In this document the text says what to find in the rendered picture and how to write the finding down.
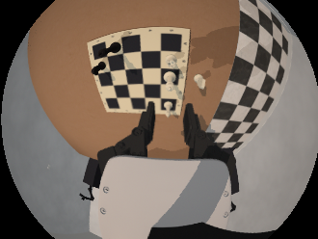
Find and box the white rook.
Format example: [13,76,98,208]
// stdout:
[166,55,176,68]

